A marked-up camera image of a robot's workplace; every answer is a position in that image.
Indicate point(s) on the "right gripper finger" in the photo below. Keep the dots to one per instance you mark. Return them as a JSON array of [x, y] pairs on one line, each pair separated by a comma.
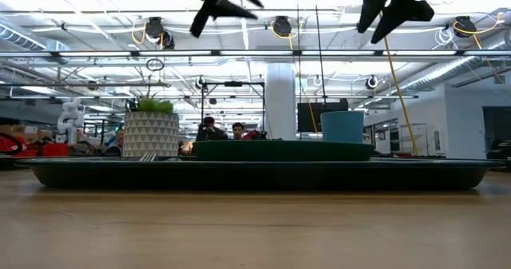
[[403, 11], [369, 9]]

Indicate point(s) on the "light blue cup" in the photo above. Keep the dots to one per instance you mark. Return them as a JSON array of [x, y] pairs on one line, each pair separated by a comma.
[[342, 127]]

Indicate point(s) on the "green plate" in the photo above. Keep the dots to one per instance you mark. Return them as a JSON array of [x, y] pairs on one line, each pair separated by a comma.
[[279, 151]]

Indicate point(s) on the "dark green tray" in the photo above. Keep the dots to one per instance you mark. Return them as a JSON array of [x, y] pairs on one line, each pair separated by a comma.
[[255, 177]]

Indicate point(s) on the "long light bar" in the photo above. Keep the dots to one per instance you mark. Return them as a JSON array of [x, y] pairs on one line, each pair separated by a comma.
[[255, 53]]

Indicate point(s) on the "white pillar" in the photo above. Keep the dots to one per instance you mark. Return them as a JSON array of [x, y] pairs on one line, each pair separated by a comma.
[[280, 101]]

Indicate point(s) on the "person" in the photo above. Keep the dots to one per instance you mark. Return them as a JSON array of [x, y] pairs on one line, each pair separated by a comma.
[[238, 130], [118, 139], [209, 133]]

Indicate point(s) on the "black monitor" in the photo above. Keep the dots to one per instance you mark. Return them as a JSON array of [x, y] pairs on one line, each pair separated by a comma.
[[308, 117]]

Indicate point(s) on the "succulent in patterned white pot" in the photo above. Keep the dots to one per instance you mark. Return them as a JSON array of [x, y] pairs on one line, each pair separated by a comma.
[[151, 135]]

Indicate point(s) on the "dark glass door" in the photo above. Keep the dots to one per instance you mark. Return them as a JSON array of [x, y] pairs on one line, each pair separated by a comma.
[[497, 125]]

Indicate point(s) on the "red bin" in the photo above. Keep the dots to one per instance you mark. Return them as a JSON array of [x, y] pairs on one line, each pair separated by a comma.
[[54, 149]]

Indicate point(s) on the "cardboard boxes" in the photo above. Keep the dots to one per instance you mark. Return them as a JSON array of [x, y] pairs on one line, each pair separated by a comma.
[[16, 130]]

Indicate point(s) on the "red bag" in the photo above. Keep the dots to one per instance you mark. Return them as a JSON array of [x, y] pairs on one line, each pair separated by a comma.
[[8, 145]]

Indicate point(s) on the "silver ventilation duct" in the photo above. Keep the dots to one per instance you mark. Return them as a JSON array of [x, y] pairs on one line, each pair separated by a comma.
[[447, 71], [24, 39]]

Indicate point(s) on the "black gantry frame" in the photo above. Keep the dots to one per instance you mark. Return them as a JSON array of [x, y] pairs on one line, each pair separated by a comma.
[[233, 84]]

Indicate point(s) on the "black aluminium table frame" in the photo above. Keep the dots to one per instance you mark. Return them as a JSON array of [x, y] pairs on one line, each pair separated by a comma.
[[8, 163]]

